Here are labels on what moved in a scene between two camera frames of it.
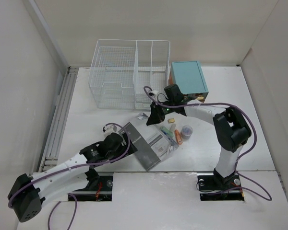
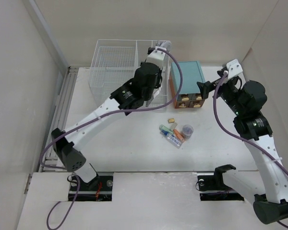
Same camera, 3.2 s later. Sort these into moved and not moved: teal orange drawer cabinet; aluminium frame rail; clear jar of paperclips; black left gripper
Moved: black left gripper
Not moved: teal orange drawer cabinet; clear jar of paperclips; aluminium frame rail
